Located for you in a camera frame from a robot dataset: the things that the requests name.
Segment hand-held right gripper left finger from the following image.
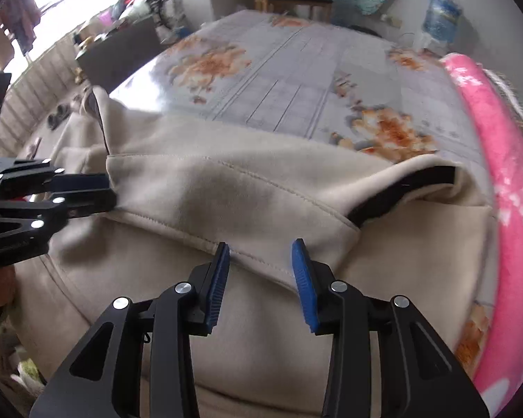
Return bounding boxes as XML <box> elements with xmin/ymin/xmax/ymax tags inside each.
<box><xmin>30</xmin><ymin>241</ymin><xmax>231</xmax><ymax>418</ymax></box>

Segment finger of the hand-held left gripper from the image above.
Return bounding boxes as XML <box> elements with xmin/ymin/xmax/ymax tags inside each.
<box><xmin>0</xmin><ymin>159</ymin><xmax>109</xmax><ymax>201</ymax></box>
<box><xmin>0</xmin><ymin>188</ymin><xmax>118</xmax><ymax>266</ymax></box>

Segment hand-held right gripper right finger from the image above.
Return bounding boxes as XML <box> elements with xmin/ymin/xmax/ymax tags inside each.
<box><xmin>291</xmin><ymin>238</ymin><xmax>491</xmax><ymax>418</ymax></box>

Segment beige sweatshirt with black stripes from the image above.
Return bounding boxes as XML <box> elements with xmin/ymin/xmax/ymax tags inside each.
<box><xmin>9</xmin><ymin>85</ymin><xmax>495</xmax><ymax>418</ymax></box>

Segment metal window railing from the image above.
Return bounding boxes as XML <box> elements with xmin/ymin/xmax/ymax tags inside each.
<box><xmin>0</xmin><ymin>30</ymin><xmax>92</xmax><ymax>157</ymax></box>

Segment hanging dark garment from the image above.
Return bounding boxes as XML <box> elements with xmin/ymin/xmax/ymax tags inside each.
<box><xmin>0</xmin><ymin>0</ymin><xmax>42</xmax><ymax>55</ymax></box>

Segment dark grey cabinet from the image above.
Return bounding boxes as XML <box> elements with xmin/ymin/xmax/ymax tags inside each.
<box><xmin>75</xmin><ymin>20</ymin><xmax>162</xmax><ymax>92</ymax></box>

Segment bicycle wheel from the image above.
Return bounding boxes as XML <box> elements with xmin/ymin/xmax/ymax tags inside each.
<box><xmin>154</xmin><ymin>0</ymin><xmax>175</xmax><ymax>27</ymax></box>

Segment bed with floral sheet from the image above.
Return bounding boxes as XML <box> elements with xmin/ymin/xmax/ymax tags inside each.
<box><xmin>109</xmin><ymin>9</ymin><xmax>493</xmax><ymax>366</ymax></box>

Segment pink floral blanket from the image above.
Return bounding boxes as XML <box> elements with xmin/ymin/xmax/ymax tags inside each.
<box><xmin>440</xmin><ymin>53</ymin><xmax>523</xmax><ymax>410</ymax></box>

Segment white water dispenser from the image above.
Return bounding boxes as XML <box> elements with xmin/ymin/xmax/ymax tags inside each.
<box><xmin>412</xmin><ymin>30</ymin><xmax>445</xmax><ymax>55</ymax></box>

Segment blue water bottle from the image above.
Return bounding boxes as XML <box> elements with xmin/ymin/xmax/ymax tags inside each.
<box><xmin>422</xmin><ymin>0</ymin><xmax>463</xmax><ymax>44</ymax></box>

